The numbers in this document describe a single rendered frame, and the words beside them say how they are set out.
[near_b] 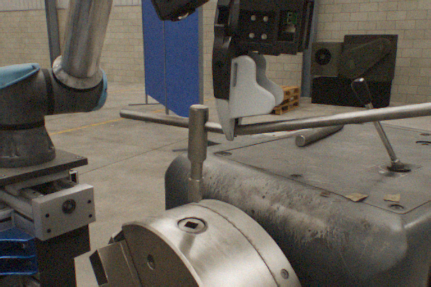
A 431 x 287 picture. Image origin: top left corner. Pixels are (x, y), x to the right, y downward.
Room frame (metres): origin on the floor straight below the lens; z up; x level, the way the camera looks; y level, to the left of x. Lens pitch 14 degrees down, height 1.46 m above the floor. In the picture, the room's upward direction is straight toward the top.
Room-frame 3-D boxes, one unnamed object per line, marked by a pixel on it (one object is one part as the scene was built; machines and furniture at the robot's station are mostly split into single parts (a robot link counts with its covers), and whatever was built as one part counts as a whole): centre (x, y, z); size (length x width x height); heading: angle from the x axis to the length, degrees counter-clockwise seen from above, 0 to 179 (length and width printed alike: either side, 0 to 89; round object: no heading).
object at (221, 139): (0.84, -0.04, 1.24); 0.09 x 0.08 x 0.03; 130
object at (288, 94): (8.73, -1.21, 0.22); 1.25 x 0.86 x 0.44; 150
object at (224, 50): (0.43, -0.01, 1.44); 0.05 x 0.02 x 0.09; 159
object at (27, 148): (1.02, 0.47, 1.21); 0.15 x 0.15 x 0.10
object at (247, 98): (0.42, -0.03, 1.39); 0.06 x 0.03 x 0.09; 69
